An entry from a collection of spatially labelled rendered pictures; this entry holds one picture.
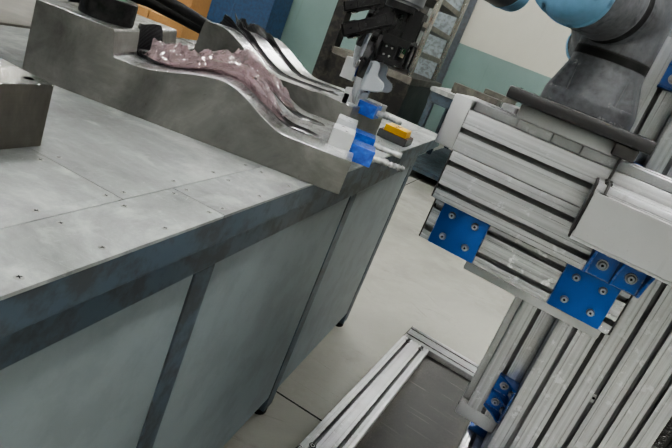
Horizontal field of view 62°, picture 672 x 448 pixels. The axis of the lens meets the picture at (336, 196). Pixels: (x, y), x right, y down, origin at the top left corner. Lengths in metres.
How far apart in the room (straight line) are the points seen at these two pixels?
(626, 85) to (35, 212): 0.82
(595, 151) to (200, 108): 0.61
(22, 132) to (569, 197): 0.76
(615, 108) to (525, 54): 6.75
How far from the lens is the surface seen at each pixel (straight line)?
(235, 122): 0.84
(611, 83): 0.97
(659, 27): 1.00
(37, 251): 0.48
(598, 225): 0.85
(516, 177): 0.97
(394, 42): 1.13
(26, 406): 0.64
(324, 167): 0.83
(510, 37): 7.74
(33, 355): 0.59
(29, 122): 0.66
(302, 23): 8.57
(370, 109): 1.16
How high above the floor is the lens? 1.04
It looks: 17 degrees down
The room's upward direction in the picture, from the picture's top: 22 degrees clockwise
